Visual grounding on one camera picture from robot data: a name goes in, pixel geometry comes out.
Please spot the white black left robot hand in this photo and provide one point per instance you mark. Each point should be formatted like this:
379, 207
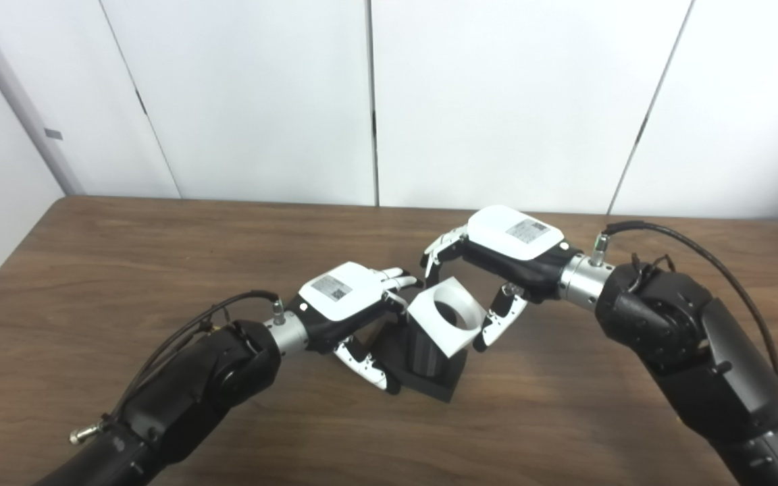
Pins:
342, 297

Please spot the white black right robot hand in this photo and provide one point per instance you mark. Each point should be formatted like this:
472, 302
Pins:
510, 239

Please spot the white square piece with hole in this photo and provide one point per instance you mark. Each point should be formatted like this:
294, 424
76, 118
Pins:
429, 324

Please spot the black peg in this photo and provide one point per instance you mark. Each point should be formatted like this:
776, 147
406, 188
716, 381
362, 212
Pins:
429, 381

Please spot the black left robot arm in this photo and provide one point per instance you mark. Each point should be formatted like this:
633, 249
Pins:
186, 398

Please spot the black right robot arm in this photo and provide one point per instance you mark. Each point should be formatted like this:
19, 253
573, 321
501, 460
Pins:
706, 364

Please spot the small grey wall tag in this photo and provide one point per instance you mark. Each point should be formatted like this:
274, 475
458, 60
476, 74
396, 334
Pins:
53, 133

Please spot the grey wall corner post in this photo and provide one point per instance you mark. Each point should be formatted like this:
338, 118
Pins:
17, 101

